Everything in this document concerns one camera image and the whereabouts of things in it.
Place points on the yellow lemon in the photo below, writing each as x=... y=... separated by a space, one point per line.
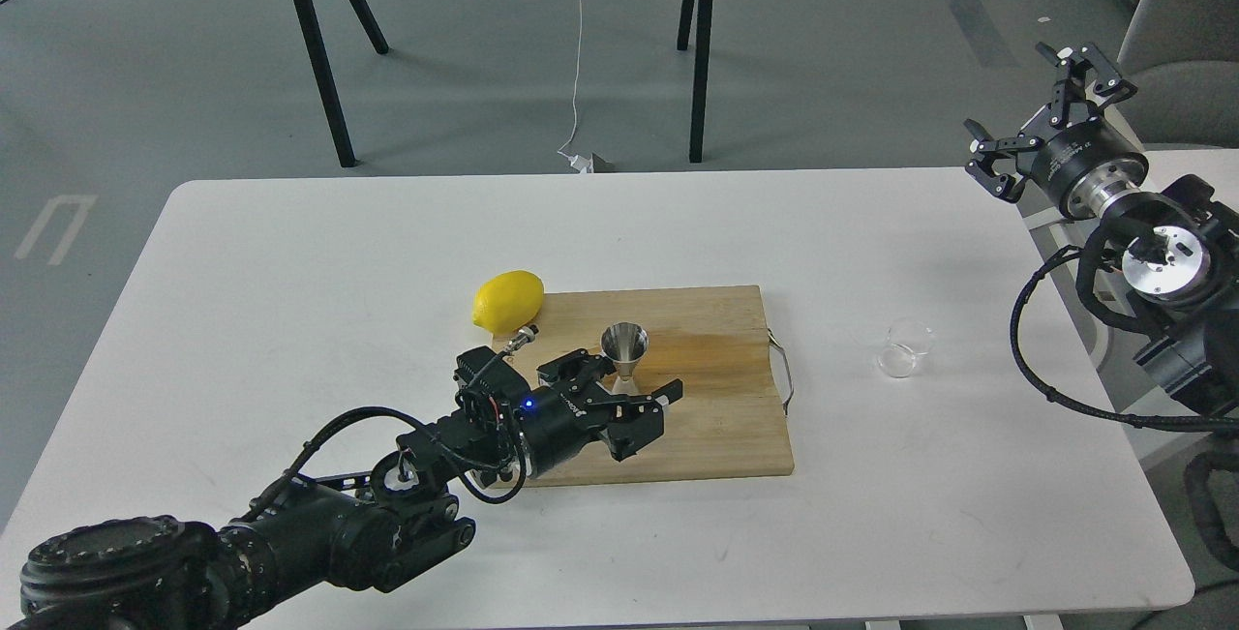
x=508 y=301

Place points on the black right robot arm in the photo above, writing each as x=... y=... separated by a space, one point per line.
x=1160 y=264

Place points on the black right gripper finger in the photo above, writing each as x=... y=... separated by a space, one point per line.
x=1087 y=83
x=1004 y=166

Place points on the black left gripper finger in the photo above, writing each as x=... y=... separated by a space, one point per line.
x=577 y=374
x=629 y=423

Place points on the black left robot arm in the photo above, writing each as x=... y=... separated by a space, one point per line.
x=373 y=530

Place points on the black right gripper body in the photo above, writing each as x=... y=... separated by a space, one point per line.
x=1086 y=166

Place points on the steel double jigger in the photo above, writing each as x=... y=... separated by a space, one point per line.
x=624 y=344

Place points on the grey office chair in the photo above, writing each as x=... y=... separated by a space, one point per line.
x=1183 y=57

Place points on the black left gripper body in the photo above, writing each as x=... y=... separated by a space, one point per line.
x=555 y=424

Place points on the bamboo cutting board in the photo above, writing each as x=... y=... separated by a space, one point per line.
x=730 y=421

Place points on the small clear glass cup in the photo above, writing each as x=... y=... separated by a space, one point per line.
x=906 y=345

